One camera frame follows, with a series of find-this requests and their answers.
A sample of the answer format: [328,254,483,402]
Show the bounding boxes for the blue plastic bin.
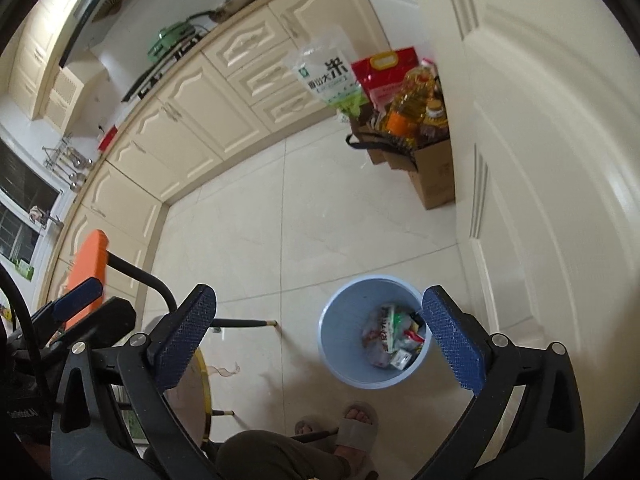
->
[318,275,432,390]

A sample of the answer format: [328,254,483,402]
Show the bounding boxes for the hanging kitchen utensils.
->
[42,135,96,191]

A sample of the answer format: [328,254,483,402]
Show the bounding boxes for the black gas stove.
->
[121,35,208,103]

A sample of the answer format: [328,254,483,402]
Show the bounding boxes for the grey slipper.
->
[294,417,326,438]
[334,402,379,461]

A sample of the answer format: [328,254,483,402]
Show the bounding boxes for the brown cardboard box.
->
[347,110,456,211]

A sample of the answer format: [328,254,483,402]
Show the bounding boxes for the orange round table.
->
[64,230,178,331]

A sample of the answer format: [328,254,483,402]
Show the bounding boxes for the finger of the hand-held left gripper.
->
[30,276,104,333]
[50,297,137,356]

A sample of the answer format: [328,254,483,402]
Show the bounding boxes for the green electric pot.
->
[146,20,198,58]

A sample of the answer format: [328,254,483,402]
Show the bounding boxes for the cream upper wall cabinets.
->
[7,0,108,121]

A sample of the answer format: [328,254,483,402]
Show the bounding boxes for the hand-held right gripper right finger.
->
[421,285,586,480]

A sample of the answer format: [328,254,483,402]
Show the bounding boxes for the kitchen window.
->
[0,150,63,266]

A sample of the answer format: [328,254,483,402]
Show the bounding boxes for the black range hood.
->
[59,0,131,68]

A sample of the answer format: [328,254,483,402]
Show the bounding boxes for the clear green rice bag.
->
[285,30,371,121]

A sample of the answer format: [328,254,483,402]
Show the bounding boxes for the round stool gold rim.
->
[142,316,281,456]

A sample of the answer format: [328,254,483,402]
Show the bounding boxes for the small cooking oil bottle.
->
[420,97,448,141]

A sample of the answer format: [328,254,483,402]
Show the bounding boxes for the cream lower kitchen cabinets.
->
[40,0,391,306]

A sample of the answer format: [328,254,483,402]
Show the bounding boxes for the person's leg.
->
[215,430,351,480]

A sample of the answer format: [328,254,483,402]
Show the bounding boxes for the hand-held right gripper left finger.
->
[50,284,236,480]

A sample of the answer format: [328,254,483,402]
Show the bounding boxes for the cream panel door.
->
[435,0,640,361]

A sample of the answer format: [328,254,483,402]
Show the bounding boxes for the red rice bag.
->
[351,46,420,111]

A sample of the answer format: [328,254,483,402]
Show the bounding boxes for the large cooking oil bottle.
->
[382,57,441,141]

